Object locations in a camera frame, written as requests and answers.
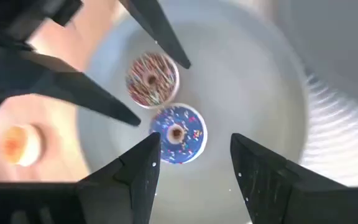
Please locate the chocolate sprinkle donut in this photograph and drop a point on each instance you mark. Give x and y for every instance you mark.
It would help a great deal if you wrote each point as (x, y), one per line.
(152, 80)

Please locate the white woven round placemat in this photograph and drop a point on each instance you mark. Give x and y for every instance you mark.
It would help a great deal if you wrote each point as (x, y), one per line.
(337, 140)

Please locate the white donut with orange crumbs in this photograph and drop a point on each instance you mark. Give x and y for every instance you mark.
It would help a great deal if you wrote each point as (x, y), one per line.
(20, 144)

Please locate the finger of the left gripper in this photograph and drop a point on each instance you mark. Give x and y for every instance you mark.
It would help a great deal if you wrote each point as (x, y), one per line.
(157, 28)
(57, 81)

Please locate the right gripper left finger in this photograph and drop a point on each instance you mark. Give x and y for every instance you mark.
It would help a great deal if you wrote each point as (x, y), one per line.
(104, 199)

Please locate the blue frosted donut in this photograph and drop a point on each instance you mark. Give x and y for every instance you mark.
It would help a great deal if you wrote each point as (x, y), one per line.
(183, 124)

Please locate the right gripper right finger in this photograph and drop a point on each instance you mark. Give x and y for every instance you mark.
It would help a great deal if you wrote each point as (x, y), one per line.
(291, 199)

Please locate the grey round plate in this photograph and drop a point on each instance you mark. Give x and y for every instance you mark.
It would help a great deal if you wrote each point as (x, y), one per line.
(247, 93)

